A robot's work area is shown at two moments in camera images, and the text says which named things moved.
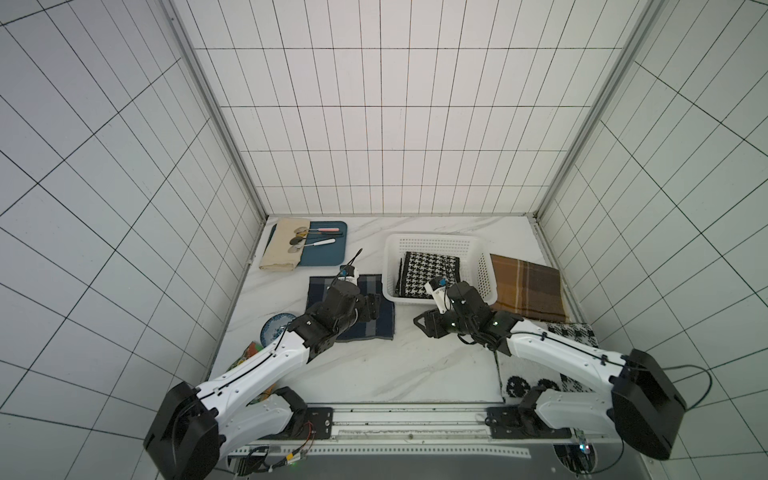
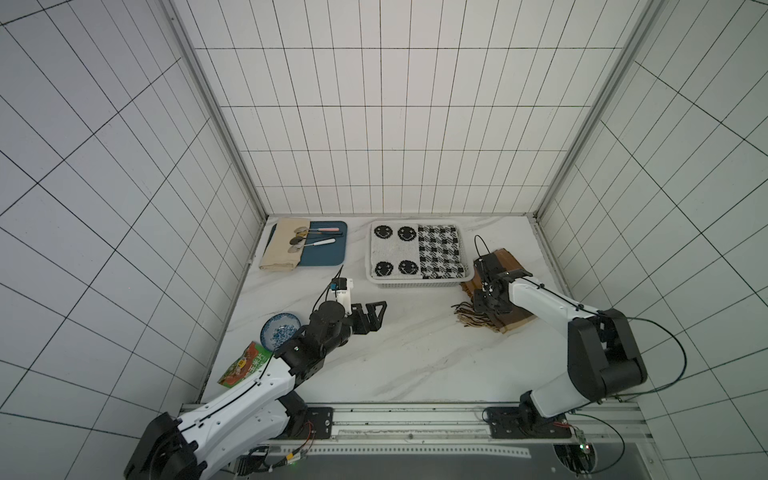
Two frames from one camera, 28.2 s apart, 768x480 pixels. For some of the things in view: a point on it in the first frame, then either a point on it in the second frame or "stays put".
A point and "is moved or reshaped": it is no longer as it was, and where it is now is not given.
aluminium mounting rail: (417, 431) stays put
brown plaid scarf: (529, 290) is moved or reshaped
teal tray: (330, 254) stays put
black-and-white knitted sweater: (520, 377) -> (395, 251)
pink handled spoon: (302, 229) stays put
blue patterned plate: (273, 327) stays put
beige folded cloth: (276, 255) stays put
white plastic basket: (474, 261) -> (467, 251)
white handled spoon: (299, 247) stays put
